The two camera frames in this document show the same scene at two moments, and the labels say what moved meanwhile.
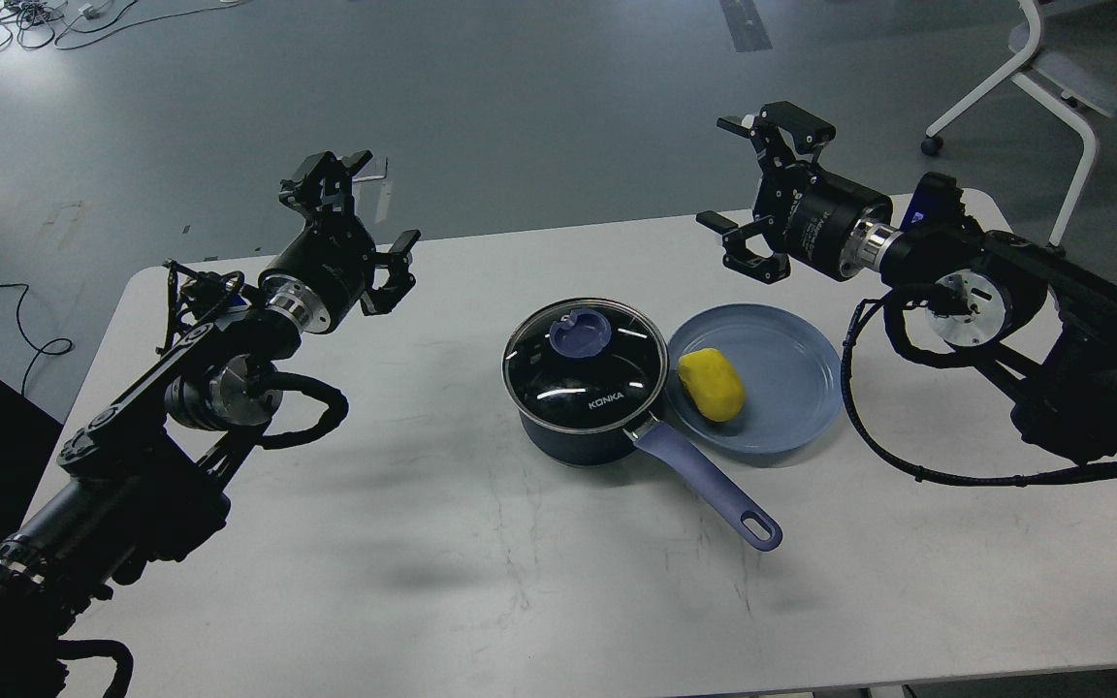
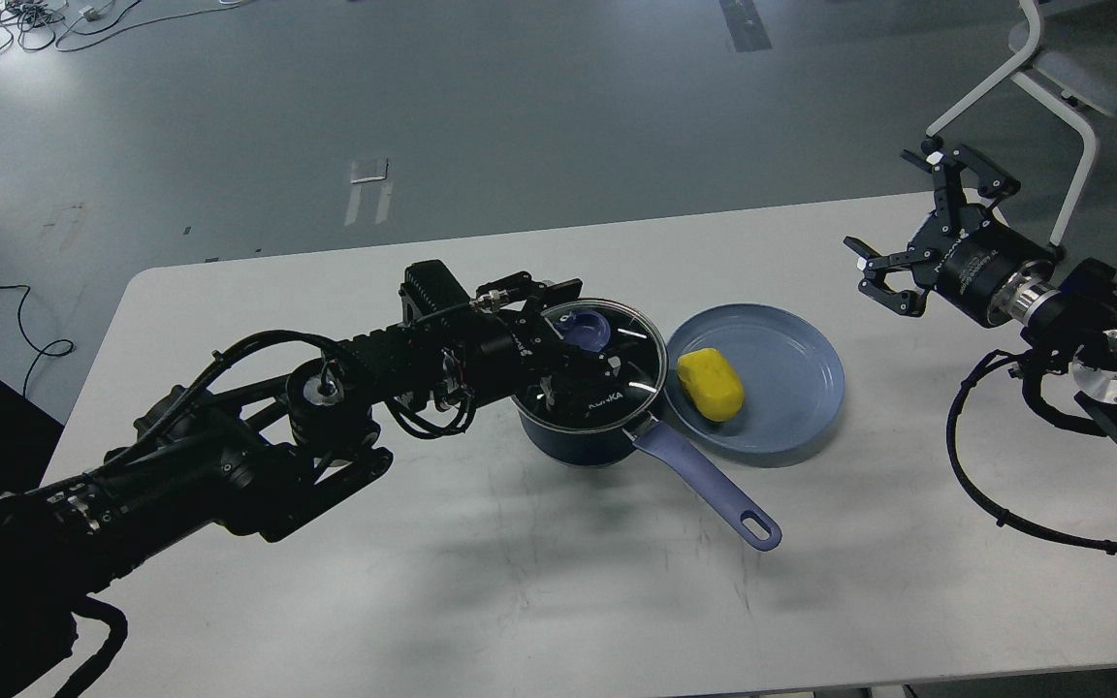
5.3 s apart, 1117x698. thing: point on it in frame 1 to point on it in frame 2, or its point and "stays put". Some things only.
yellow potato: [714, 386] stays put
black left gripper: [327, 269] to [531, 356]
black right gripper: [818, 219] to [962, 252]
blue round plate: [792, 384] stays put
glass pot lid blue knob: [580, 333] stays put
